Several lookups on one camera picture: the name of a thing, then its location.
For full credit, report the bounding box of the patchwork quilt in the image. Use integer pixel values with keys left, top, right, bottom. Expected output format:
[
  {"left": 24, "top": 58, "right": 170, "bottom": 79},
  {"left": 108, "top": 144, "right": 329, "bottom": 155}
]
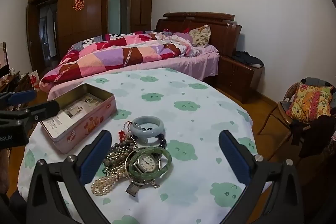
[{"left": 41, "top": 30, "right": 196, "bottom": 84}]

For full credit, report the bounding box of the dark garment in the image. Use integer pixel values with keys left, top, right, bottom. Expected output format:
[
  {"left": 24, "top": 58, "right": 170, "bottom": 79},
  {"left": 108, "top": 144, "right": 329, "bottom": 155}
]
[{"left": 290, "top": 115, "right": 336, "bottom": 159}]

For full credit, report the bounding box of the pale blue jade bangle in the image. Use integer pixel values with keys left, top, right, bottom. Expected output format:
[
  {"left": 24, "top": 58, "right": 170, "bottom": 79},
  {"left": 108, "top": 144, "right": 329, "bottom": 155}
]
[{"left": 130, "top": 116, "right": 166, "bottom": 139}]

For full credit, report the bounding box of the red and white bag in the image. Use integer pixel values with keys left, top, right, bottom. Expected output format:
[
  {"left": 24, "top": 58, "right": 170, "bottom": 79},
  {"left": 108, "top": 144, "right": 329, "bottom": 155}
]
[{"left": 30, "top": 70, "right": 40, "bottom": 89}]

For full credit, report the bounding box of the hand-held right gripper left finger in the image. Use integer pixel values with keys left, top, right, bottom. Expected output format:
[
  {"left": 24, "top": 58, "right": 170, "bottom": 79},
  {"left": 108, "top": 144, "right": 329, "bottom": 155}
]
[{"left": 26, "top": 130, "right": 113, "bottom": 224}]

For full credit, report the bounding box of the silver wristwatch with metal strap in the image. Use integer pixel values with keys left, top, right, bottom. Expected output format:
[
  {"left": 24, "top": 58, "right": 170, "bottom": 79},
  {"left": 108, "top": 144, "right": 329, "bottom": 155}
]
[{"left": 125, "top": 153, "right": 163, "bottom": 198}]

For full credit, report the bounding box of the green jade bangle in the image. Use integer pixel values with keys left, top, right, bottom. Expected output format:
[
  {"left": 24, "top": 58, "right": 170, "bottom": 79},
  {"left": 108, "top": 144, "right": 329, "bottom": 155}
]
[{"left": 125, "top": 147, "right": 172, "bottom": 182}]

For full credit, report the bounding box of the brown wooden wardrobe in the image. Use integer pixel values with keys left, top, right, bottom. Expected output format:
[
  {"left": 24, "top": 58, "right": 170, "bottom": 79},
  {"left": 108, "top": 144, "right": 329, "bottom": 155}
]
[{"left": 26, "top": 0, "right": 154, "bottom": 72}]

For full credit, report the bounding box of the wicker chair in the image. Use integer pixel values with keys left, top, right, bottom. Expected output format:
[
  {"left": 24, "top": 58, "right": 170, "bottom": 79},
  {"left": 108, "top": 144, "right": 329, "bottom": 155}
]
[{"left": 257, "top": 77, "right": 336, "bottom": 159}]

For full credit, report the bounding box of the dark clothes pile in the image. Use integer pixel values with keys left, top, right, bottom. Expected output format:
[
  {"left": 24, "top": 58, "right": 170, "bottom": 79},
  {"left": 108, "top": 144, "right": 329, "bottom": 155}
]
[{"left": 232, "top": 51, "right": 264, "bottom": 68}]

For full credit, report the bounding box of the grey bead necklace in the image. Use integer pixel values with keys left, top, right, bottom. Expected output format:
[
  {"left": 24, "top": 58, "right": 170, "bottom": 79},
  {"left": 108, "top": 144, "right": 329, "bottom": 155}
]
[{"left": 104, "top": 138, "right": 138, "bottom": 169}]

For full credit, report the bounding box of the red knot charm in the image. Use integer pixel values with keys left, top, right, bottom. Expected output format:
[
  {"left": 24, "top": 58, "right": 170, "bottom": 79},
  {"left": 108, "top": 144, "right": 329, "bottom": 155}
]
[{"left": 118, "top": 121, "right": 137, "bottom": 143}]

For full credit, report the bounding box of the television screen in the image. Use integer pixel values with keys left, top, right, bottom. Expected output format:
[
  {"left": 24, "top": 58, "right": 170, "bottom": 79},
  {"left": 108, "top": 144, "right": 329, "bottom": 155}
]
[{"left": 0, "top": 42, "right": 9, "bottom": 78}]

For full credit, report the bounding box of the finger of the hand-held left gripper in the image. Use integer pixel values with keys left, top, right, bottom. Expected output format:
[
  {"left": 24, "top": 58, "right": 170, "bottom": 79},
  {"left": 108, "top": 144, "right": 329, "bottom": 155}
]
[
  {"left": 0, "top": 100, "right": 60, "bottom": 132},
  {"left": 0, "top": 90, "right": 37, "bottom": 109}
]

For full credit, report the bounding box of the cream multi-strand pearl bracelet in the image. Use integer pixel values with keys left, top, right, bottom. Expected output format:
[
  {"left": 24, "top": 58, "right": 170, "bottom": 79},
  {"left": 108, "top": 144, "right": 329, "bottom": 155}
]
[{"left": 91, "top": 172, "right": 128, "bottom": 197}]

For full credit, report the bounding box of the bed with patchwork quilt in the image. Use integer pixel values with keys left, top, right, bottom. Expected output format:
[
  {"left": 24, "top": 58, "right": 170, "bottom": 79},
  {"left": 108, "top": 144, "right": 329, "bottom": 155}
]
[{"left": 39, "top": 44, "right": 219, "bottom": 94}]

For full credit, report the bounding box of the wooden nightstand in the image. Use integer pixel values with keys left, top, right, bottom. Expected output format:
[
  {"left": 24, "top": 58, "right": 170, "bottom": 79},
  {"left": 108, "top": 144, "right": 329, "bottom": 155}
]
[{"left": 218, "top": 55, "right": 265, "bottom": 104}]

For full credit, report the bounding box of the wooden bed headboard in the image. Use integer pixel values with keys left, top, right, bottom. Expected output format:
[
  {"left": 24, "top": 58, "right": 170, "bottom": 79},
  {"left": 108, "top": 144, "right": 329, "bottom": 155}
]
[{"left": 155, "top": 12, "right": 243, "bottom": 62}]

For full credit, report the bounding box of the floral pillow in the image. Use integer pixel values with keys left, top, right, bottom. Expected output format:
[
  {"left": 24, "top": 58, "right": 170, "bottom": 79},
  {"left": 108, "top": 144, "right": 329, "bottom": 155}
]
[{"left": 188, "top": 25, "right": 211, "bottom": 47}]

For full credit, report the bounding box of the cluttered wooden cabinet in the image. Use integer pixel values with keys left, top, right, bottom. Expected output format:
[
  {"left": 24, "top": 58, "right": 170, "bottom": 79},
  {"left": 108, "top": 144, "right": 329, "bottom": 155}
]
[{"left": 0, "top": 70, "right": 30, "bottom": 98}]

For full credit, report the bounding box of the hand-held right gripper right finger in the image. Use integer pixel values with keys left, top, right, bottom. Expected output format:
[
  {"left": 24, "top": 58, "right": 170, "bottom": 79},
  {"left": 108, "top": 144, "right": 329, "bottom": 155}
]
[{"left": 219, "top": 130, "right": 305, "bottom": 224}]

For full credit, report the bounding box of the dark bead bracelet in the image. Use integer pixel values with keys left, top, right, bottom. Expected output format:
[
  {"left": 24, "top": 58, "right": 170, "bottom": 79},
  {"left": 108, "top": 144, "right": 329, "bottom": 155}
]
[{"left": 126, "top": 127, "right": 168, "bottom": 149}]

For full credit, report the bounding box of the colourful patterned cushion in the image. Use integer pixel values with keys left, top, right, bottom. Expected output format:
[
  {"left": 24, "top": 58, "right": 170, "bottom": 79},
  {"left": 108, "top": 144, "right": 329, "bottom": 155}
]
[{"left": 286, "top": 84, "right": 333, "bottom": 123}]

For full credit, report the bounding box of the pink tin box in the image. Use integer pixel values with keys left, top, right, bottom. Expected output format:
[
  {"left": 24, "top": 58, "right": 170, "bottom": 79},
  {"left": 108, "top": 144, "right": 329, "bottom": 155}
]
[{"left": 40, "top": 83, "right": 118, "bottom": 154}]

